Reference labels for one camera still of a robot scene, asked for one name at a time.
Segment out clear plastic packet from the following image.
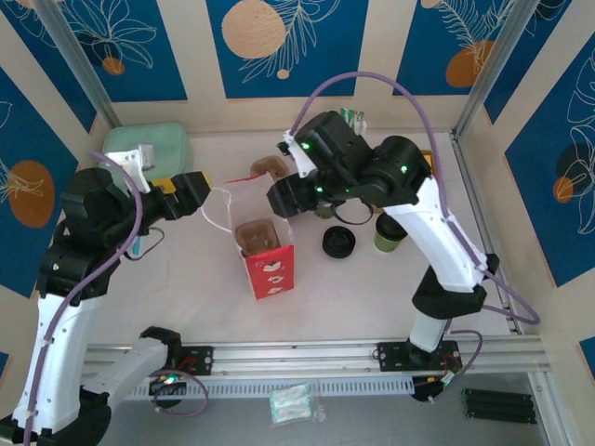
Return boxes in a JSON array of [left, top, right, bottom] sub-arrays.
[[268, 381, 327, 426]]

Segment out aluminium frame post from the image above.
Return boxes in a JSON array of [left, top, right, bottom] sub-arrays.
[[453, 0, 546, 137], [33, 0, 123, 132]]

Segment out thin black cable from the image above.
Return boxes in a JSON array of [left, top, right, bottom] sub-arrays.
[[133, 226, 166, 262], [332, 203, 376, 228]]

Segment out aluminium side rail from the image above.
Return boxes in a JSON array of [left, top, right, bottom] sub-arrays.
[[449, 131, 526, 335]]

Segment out small LED circuit board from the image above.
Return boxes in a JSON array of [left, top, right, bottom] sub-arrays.
[[148, 371, 188, 397], [434, 369, 462, 391]]

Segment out black mounting plate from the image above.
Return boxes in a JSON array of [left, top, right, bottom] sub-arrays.
[[377, 341, 462, 373], [162, 346, 216, 378]]

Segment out red white paper bag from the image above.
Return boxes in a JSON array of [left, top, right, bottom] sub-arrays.
[[200, 174, 298, 302]]

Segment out black ribbed block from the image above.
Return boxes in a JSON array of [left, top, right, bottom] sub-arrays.
[[461, 387, 539, 426]]

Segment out grey slotted cable duct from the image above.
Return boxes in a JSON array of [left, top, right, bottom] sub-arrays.
[[125, 376, 416, 401]]

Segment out black plastic cup lid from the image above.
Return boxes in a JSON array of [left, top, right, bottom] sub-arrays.
[[376, 214, 409, 243], [322, 226, 358, 259]]

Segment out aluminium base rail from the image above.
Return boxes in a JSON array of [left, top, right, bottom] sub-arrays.
[[83, 337, 549, 383]]

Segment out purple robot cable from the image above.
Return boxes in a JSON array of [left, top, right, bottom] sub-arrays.
[[20, 150, 211, 446], [291, 72, 542, 405]]

